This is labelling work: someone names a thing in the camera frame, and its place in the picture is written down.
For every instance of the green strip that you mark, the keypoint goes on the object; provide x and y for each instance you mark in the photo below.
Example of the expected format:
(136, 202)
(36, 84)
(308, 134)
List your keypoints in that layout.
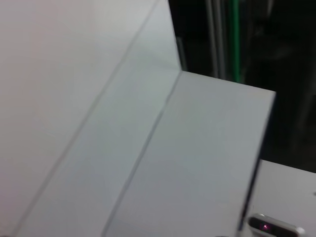
(234, 37)

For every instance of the aluminium profile post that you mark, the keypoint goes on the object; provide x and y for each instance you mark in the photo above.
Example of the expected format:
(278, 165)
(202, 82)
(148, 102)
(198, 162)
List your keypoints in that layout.
(217, 37)

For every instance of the silver depth camera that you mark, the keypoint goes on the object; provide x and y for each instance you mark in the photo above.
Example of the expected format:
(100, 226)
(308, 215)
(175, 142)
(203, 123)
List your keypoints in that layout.
(271, 225)

